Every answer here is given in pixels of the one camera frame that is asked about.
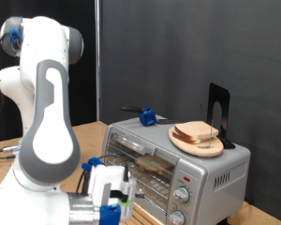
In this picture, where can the black metal bookend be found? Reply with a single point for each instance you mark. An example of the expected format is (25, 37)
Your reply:
(223, 97)

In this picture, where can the silver toaster oven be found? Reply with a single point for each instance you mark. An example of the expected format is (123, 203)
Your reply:
(209, 200)

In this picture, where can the round wooden board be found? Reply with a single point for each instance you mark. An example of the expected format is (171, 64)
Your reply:
(206, 151)

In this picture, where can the white bread slice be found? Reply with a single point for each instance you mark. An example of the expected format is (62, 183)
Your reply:
(193, 129)
(182, 139)
(153, 164)

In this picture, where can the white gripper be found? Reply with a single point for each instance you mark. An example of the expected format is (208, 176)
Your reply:
(109, 175)

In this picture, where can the spatula with blue grip block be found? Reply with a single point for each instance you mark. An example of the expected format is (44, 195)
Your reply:
(147, 117)

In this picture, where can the silver oven knob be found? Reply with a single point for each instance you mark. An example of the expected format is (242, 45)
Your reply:
(177, 217)
(181, 194)

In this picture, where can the vertical metal pole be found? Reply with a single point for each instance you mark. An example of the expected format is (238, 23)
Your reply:
(98, 62)

